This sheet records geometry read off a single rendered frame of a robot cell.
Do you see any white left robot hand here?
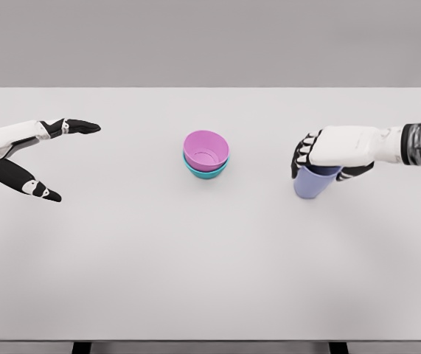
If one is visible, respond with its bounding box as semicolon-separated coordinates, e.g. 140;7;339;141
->
0;118;102;204

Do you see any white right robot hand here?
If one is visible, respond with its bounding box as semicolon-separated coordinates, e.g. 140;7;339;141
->
290;125;385;182

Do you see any lavender blue cup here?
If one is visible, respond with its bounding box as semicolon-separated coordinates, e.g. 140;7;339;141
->
293;165;343;201

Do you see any pink bowl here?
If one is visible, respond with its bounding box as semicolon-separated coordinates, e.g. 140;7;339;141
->
183;130;230;173

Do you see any teal bowl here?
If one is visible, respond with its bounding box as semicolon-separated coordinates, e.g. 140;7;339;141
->
182;153;231;181

